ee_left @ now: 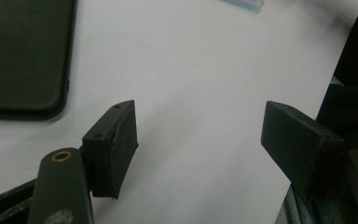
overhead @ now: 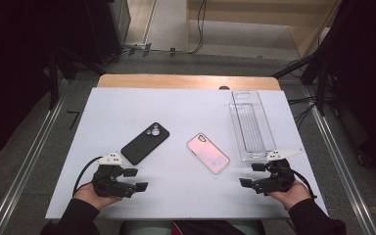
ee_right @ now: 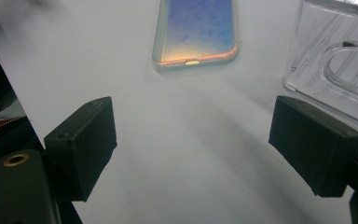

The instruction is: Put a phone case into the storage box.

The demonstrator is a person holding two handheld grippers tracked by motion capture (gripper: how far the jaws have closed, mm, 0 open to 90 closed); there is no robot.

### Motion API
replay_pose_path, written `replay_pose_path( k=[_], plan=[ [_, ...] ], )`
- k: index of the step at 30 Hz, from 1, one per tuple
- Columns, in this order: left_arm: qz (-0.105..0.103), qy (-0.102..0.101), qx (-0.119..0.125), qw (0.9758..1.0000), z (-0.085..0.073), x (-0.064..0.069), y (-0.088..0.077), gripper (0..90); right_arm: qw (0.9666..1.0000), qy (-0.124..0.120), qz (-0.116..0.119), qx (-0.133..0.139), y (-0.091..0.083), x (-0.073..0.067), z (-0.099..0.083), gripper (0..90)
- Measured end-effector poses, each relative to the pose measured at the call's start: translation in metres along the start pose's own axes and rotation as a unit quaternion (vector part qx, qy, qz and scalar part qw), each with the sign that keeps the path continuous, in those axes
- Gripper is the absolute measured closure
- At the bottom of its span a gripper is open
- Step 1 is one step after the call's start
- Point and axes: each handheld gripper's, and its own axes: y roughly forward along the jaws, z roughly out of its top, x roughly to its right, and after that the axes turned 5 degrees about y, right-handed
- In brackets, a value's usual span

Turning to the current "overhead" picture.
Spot aluminium floor rail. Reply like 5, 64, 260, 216
0, 79, 68, 235
306, 87, 376, 235

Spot black hanging cables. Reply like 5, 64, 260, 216
189, 0, 209, 55

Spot black tripod stand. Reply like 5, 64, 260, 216
47, 45, 107, 111

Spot light wooden shelf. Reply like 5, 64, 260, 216
185, 0, 342, 58

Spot hand-held gripper cable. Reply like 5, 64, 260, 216
72, 156, 104, 197
287, 167, 317, 200

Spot white board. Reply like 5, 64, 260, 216
44, 86, 329, 219

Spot person's left hand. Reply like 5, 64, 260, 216
72, 182, 123, 211

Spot black phone case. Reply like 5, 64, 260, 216
120, 121, 170, 165

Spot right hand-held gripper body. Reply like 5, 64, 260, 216
253, 148, 305, 196

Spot black floor cables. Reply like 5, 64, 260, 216
287, 96, 317, 130

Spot black metal stand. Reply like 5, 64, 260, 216
272, 32, 341, 116

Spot dark cabinet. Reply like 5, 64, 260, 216
84, 0, 131, 63

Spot person's right hand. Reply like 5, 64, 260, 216
267, 179, 312, 211

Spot left hand-held gripper cable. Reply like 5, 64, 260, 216
72, 156, 104, 197

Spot right hand-held gripper cable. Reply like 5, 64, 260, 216
287, 167, 317, 200

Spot wooden table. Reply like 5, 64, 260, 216
96, 73, 282, 91

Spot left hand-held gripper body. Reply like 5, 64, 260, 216
92, 152, 137, 199

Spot clear plastic rack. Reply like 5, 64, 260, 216
229, 90, 278, 164

